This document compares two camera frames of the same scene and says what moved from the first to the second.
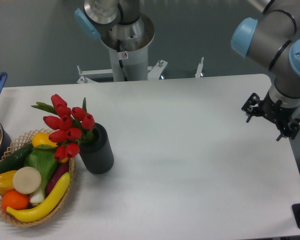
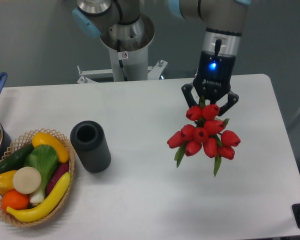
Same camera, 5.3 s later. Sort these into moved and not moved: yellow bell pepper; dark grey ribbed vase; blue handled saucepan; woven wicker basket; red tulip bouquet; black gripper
Moved: black gripper; red tulip bouquet
Not moved: dark grey ribbed vase; blue handled saucepan; woven wicker basket; yellow bell pepper
